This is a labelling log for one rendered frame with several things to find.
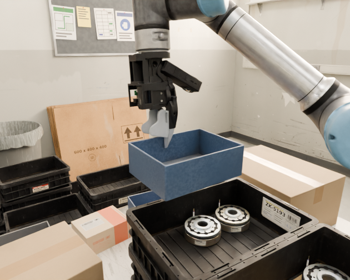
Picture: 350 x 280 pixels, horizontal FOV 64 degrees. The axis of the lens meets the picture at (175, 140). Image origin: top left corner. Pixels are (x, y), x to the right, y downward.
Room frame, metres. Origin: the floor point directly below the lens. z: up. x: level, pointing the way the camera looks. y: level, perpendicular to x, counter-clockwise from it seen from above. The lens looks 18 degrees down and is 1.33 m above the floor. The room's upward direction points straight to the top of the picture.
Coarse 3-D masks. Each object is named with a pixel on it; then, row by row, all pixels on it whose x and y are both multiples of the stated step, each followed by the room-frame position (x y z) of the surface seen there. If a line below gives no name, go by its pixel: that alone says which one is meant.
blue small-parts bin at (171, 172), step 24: (144, 144) 0.59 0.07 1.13; (192, 144) 0.67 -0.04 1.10; (216, 144) 0.63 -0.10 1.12; (240, 144) 0.57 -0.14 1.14; (144, 168) 0.51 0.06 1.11; (168, 168) 0.45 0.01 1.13; (192, 168) 0.48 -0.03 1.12; (216, 168) 0.52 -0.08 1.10; (240, 168) 0.56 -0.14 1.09; (168, 192) 0.45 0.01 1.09
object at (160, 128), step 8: (160, 112) 0.60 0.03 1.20; (168, 112) 0.60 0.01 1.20; (160, 120) 0.60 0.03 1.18; (168, 120) 0.60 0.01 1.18; (152, 128) 0.59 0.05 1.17; (160, 128) 0.60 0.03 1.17; (168, 128) 0.60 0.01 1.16; (160, 136) 0.60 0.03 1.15; (168, 136) 0.60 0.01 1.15; (168, 144) 0.61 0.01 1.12
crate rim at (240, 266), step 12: (312, 228) 0.57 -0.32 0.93; (324, 228) 0.58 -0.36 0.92; (288, 240) 0.53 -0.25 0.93; (300, 240) 0.53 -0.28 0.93; (348, 240) 0.53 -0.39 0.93; (264, 252) 0.49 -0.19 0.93; (276, 252) 0.49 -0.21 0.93; (240, 264) 0.45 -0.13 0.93; (252, 264) 0.45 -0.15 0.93; (216, 276) 0.42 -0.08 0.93; (228, 276) 0.42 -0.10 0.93
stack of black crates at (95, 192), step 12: (108, 168) 1.68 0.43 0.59; (120, 168) 1.72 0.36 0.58; (84, 180) 1.58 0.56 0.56; (96, 180) 1.62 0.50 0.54; (108, 180) 1.67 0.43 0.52; (120, 180) 1.71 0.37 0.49; (132, 180) 1.72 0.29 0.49; (84, 192) 1.47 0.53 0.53; (96, 192) 1.55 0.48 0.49; (108, 192) 1.37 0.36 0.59; (120, 192) 1.42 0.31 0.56; (132, 192) 1.46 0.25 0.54; (96, 204) 1.34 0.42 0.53; (108, 204) 1.38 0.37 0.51; (120, 204) 1.41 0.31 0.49
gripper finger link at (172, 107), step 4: (172, 96) 0.61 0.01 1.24; (176, 96) 0.60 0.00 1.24; (172, 100) 0.60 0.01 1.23; (176, 100) 0.60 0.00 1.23; (168, 104) 0.60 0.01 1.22; (172, 104) 0.60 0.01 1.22; (176, 104) 0.60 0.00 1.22; (168, 108) 0.60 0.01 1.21; (172, 108) 0.59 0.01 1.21; (176, 108) 0.60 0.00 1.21; (172, 112) 0.59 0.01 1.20; (176, 112) 0.60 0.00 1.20; (172, 116) 0.60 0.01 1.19; (176, 116) 0.60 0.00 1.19; (172, 120) 0.60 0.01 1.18; (176, 120) 0.60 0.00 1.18; (172, 124) 0.60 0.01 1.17
